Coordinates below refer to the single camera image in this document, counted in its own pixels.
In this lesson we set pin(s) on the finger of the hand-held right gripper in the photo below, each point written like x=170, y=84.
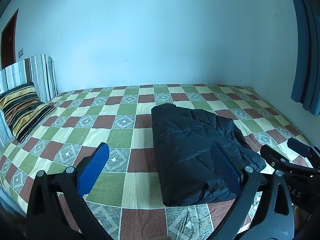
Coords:
x=272, y=157
x=297, y=148

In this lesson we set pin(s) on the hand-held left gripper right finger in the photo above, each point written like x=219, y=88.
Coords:
x=225, y=170

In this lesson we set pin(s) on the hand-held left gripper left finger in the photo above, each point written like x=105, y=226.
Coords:
x=92, y=170

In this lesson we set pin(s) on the black quilted jacket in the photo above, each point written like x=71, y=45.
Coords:
x=185, y=142

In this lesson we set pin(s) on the blue curtain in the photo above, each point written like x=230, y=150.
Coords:
x=307, y=67

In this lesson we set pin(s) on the striped yellow black pillow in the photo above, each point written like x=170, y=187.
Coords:
x=22, y=107

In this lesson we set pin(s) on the brown wooden door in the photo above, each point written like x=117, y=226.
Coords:
x=8, y=45

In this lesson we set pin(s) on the wall switch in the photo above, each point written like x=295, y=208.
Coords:
x=21, y=52

